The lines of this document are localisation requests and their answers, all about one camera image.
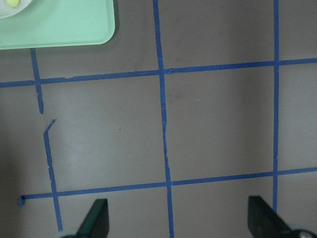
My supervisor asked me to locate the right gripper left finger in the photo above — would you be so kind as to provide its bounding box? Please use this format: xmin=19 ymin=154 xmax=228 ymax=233
xmin=75 ymin=199 xmax=109 ymax=238

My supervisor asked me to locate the light green rectangular tray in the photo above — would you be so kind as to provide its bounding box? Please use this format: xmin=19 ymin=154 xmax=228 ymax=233
xmin=0 ymin=0 xmax=115 ymax=50

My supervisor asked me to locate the round beige plate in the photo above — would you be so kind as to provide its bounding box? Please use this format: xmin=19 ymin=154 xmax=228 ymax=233
xmin=0 ymin=0 xmax=32 ymax=19

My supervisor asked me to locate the yellow plastic fork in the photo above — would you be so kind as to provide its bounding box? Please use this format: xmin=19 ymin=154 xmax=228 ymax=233
xmin=5 ymin=0 xmax=20 ymax=8

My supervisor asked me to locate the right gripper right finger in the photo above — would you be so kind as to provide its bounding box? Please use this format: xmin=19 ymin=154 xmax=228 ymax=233
xmin=248 ymin=196 xmax=297 ymax=238

